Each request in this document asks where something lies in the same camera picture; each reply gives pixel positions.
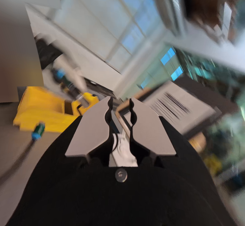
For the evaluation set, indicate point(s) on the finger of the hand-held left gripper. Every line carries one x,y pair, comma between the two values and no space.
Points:
77,77

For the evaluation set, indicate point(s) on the yellow plastic bin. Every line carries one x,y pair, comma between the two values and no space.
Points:
42,107

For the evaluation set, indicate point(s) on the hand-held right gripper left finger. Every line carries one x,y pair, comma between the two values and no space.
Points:
90,132

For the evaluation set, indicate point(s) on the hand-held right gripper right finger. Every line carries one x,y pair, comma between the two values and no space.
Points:
151,134

